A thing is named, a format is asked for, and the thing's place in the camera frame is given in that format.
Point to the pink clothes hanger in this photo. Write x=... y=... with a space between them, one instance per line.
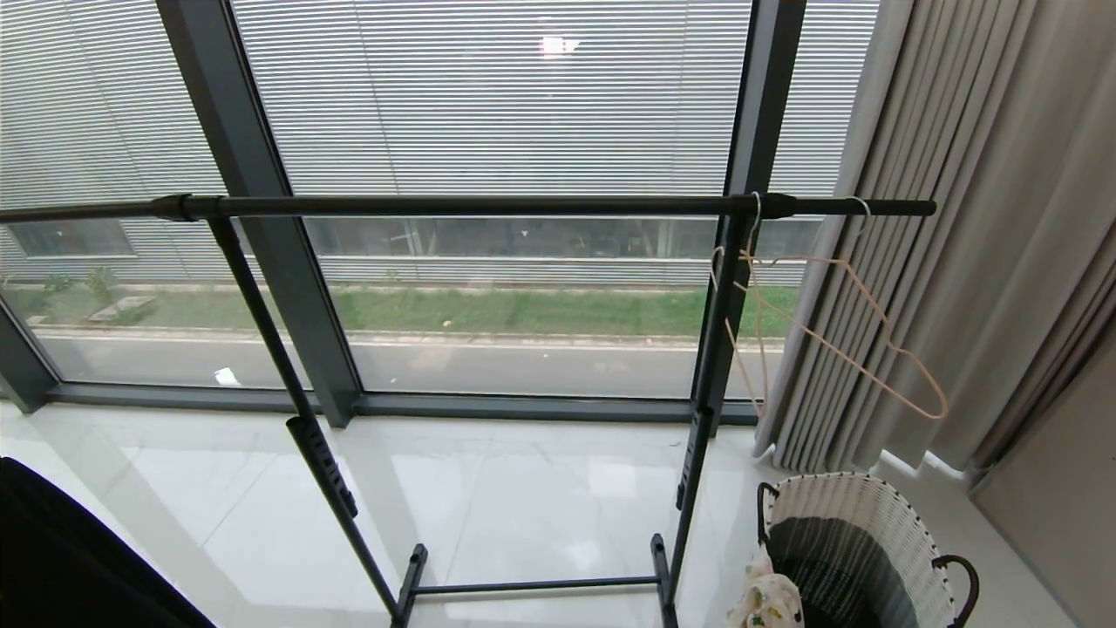
x=755 y=222
x=802 y=259

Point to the cream printed garment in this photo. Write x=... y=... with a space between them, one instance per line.
x=767 y=602

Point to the black short-sleeved shirt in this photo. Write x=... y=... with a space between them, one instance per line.
x=70 y=567

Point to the black clothes rack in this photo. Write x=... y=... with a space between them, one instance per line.
x=436 y=206

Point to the white laundry basket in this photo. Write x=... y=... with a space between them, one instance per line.
x=872 y=541

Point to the window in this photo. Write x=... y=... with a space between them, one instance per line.
x=523 y=105

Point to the beige curtain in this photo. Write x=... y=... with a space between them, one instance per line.
x=959 y=218

